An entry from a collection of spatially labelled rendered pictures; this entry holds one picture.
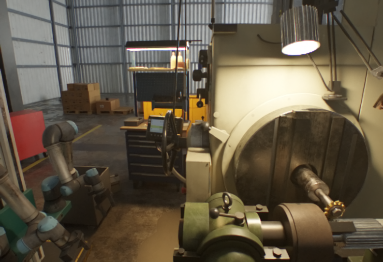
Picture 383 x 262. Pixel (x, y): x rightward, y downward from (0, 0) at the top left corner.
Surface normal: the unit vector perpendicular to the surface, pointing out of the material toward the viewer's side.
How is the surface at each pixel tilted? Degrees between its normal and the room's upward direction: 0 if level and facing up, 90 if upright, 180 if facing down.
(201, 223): 32
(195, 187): 90
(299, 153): 90
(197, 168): 90
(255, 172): 90
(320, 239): 55
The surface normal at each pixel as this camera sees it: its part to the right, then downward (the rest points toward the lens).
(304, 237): -0.04, -0.43
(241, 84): -0.05, 0.24
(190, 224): -0.03, -0.65
